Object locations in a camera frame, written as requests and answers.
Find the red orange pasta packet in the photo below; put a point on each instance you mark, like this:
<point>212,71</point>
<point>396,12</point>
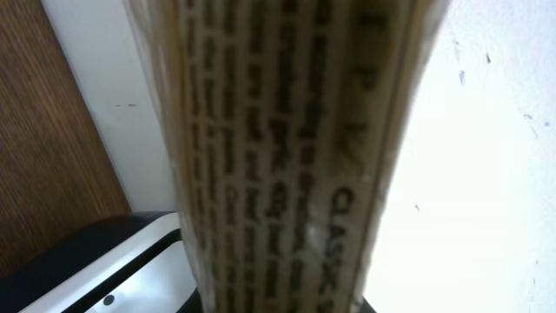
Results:
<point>282,121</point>

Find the white barcode scanner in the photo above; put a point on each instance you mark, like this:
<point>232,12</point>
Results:
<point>135,263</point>

